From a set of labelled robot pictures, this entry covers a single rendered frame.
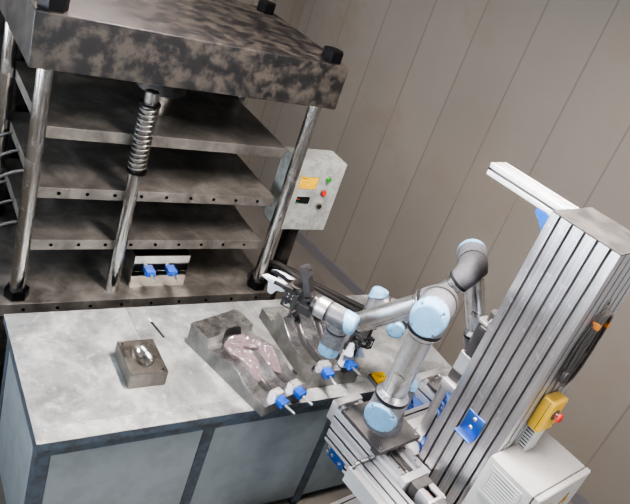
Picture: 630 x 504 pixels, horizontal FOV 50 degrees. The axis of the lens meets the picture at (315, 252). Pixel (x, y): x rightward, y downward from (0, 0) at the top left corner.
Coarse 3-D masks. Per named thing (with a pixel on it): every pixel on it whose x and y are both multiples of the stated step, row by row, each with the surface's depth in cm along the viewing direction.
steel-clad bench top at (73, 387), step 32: (32, 320) 274; (64, 320) 280; (96, 320) 286; (128, 320) 293; (160, 320) 300; (192, 320) 307; (256, 320) 322; (32, 352) 258; (64, 352) 264; (96, 352) 270; (160, 352) 282; (192, 352) 288; (384, 352) 334; (32, 384) 245; (64, 384) 250; (96, 384) 255; (192, 384) 271; (224, 384) 277; (352, 384) 304; (32, 416) 233; (64, 416) 237; (96, 416) 242; (128, 416) 246; (160, 416) 251; (192, 416) 256
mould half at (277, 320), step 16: (272, 320) 316; (288, 320) 308; (304, 320) 312; (272, 336) 315; (288, 336) 303; (288, 352) 303; (304, 352) 298; (304, 368) 293; (336, 368) 295; (320, 384) 294
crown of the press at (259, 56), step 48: (0, 0) 273; (48, 0) 224; (96, 0) 256; (144, 0) 280; (192, 0) 310; (48, 48) 230; (96, 48) 238; (144, 48) 246; (192, 48) 255; (240, 48) 264; (288, 48) 289; (336, 48) 295; (240, 96) 277; (288, 96) 288; (336, 96) 300
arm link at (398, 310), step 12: (396, 300) 231; (408, 300) 227; (360, 312) 238; (372, 312) 234; (384, 312) 231; (396, 312) 229; (408, 312) 227; (360, 324) 236; (372, 324) 234; (384, 324) 233
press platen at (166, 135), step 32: (32, 96) 278; (64, 96) 288; (96, 96) 300; (128, 96) 312; (192, 96) 340; (224, 96) 356; (64, 128) 262; (96, 128) 271; (128, 128) 281; (160, 128) 292; (192, 128) 303; (224, 128) 316; (256, 128) 330
